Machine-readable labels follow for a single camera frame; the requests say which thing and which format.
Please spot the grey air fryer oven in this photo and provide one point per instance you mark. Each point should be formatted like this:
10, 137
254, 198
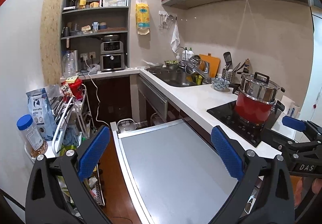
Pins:
111, 53

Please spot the steel kitchen sink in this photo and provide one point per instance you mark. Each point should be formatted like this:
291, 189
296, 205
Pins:
176, 78

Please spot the grey wall shelf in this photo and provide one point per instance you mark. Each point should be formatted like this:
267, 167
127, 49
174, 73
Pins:
84, 24

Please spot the black induction cooktop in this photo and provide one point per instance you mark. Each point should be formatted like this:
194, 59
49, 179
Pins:
249, 131

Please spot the white hanging towel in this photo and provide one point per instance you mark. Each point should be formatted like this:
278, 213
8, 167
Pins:
175, 39

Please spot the red cooking pot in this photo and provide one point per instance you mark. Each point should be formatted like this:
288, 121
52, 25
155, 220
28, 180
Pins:
251, 110

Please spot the steel pot with lid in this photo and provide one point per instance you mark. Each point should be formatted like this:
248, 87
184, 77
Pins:
259, 87

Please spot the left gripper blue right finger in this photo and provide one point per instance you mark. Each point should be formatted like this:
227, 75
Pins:
275, 200

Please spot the chrome faucet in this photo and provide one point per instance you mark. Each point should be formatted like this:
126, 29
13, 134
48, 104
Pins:
195, 65

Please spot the orange cutting board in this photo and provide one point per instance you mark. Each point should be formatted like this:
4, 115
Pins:
214, 63

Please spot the white blue mug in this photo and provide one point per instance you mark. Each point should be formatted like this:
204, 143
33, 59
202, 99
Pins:
293, 110

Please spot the blue patterned bowl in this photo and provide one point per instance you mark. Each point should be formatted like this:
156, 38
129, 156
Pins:
220, 84

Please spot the black spatula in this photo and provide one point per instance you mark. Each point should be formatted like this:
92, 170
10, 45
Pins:
228, 60

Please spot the red container on trolley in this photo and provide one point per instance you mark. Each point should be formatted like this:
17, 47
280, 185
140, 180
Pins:
75, 85

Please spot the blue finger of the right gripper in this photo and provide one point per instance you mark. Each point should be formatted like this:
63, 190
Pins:
287, 146
294, 123

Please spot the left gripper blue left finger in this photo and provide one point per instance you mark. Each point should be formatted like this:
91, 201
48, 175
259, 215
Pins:
44, 200

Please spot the yellow hanging bag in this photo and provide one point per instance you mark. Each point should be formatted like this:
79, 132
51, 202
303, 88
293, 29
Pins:
142, 16

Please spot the steel utensil holder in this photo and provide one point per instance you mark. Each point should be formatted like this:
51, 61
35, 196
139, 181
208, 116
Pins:
229, 75

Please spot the white wire trolley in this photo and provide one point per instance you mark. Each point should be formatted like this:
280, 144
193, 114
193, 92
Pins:
73, 118

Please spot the right hand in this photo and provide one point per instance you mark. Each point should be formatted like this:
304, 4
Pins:
303, 186

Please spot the blue lid plastic jar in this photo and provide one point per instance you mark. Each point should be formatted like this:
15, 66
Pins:
35, 144

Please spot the large clear water bottle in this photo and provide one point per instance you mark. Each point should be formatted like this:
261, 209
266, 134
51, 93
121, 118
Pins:
68, 64

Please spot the blue white coffee bag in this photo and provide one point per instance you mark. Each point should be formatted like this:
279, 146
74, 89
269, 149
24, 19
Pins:
40, 109

